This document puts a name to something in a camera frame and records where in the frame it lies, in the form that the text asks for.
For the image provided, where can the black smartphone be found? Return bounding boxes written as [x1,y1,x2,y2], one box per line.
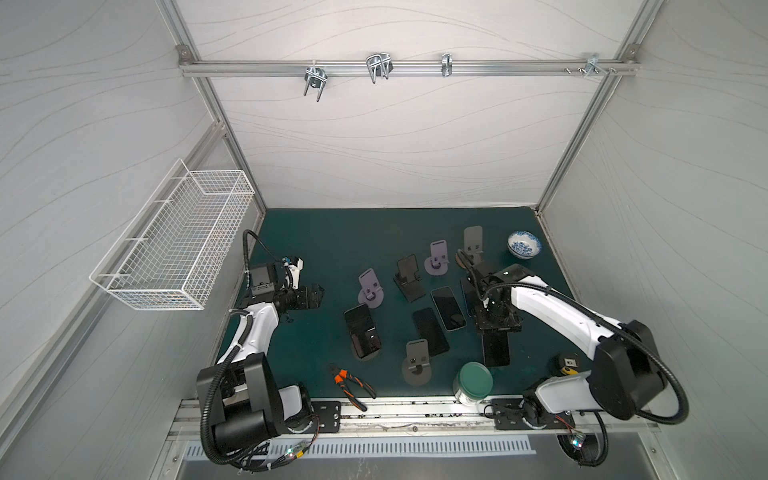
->
[481,331,510,368]
[431,286,466,332]
[344,304,382,356]
[412,308,450,357]

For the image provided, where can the brown round phone stand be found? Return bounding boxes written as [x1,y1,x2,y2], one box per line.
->
[455,225,483,270]

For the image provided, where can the blue edged smartphone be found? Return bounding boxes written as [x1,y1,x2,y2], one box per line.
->
[461,278,480,320]

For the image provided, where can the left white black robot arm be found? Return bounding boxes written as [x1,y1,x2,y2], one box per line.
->
[196,256,324,469]

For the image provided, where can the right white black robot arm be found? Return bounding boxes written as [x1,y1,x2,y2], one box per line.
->
[462,261,690,430]

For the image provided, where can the lilac phone stand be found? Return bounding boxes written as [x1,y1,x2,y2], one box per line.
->
[424,240,449,276]

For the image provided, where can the black square phone stand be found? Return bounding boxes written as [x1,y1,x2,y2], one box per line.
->
[394,254,426,303]

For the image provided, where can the dark stand front left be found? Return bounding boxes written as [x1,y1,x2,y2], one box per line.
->
[350,345,381,362]

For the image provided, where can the blue white porcelain bowl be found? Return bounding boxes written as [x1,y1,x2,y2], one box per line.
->
[507,230,542,260]

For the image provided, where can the orange black pliers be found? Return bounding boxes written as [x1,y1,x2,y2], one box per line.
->
[327,363,377,412]

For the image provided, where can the green table mat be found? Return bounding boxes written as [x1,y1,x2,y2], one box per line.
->
[212,206,619,399]

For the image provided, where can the green lid jar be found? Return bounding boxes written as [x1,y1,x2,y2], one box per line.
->
[453,362,494,405]

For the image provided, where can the yellow black tape measure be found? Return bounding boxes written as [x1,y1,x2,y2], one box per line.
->
[553,352,582,376]

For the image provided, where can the left metal clamp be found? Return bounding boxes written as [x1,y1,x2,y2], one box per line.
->
[303,65,328,102]

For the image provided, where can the metal clamp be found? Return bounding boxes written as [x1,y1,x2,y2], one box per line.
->
[303,65,328,102]
[441,53,453,78]
[365,52,393,84]
[564,54,618,78]

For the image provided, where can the right metal clamp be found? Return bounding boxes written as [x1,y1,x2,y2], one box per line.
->
[564,54,618,78]

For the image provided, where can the white wire basket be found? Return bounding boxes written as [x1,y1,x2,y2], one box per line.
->
[89,159,254,311]

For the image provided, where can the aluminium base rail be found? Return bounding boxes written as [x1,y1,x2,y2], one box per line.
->
[166,395,661,440]

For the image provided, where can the white slotted cable duct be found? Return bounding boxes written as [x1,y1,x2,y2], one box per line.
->
[182,436,538,462]

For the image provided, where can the aluminium cross rail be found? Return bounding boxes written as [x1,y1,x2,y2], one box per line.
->
[179,57,641,78]

